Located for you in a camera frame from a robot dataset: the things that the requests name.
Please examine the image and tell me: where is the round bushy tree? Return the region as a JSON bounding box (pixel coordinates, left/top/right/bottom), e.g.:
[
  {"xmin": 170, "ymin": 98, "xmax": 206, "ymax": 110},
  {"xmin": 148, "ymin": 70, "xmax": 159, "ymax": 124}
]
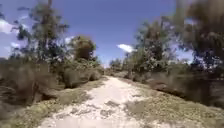
[{"xmin": 68, "ymin": 34, "xmax": 100, "ymax": 64}]

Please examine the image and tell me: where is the pale dirt path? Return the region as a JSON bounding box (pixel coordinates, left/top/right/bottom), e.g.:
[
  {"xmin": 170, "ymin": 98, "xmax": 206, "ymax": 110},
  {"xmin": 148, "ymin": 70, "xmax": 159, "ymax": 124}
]
[{"xmin": 36, "ymin": 75, "xmax": 174, "ymax": 128}]

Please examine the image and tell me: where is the dry brush thicket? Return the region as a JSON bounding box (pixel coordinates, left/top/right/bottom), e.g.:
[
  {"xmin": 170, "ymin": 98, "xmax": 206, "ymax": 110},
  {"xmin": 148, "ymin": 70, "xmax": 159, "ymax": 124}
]
[
  {"xmin": 105, "ymin": 61, "xmax": 224, "ymax": 108},
  {"xmin": 0, "ymin": 57, "xmax": 106, "ymax": 108}
]

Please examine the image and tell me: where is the tall green tree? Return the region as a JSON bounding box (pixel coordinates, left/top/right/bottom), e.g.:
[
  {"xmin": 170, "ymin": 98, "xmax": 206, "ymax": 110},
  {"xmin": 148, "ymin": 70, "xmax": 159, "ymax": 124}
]
[{"xmin": 11, "ymin": 0, "xmax": 71, "ymax": 65}]

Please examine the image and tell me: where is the dry grass verge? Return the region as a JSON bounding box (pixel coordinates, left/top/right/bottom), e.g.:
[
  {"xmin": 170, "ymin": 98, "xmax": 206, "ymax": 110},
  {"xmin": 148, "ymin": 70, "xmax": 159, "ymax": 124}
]
[
  {"xmin": 0, "ymin": 77, "xmax": 108, "ymax": 128},
  {"xmin": 113, "ymin": 74, "xmax": 224, "ymax": 128}
]

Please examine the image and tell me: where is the large dark tree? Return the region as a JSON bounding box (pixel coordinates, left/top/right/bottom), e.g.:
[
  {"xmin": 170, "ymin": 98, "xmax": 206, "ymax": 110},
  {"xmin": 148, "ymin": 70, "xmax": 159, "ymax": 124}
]
[{"xmin": 173, "ymin": 0, "xmax": 224, "ymax": 78}]

